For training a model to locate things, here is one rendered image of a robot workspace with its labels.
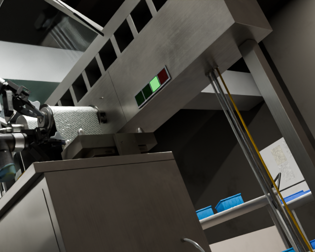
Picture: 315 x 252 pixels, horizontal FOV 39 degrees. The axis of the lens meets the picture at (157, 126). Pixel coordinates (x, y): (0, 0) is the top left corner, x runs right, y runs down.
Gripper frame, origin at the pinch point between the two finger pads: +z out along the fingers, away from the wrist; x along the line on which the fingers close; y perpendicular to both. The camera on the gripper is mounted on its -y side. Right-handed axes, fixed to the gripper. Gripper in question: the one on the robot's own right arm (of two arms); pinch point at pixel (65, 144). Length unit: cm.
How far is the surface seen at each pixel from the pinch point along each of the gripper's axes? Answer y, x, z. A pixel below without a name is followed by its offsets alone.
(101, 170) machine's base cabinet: -24.5, -25.9, -5.2
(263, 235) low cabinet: -34, 289, 491
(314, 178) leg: -56, -75, 46
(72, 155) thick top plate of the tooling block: -10.9, -11.7, -6.2
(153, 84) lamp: 10.0, -35.1, 29.6
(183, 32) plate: 18, -61, 30
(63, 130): 7.0, -0.3, 0.8
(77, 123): 10.3, -0.3, 9.1
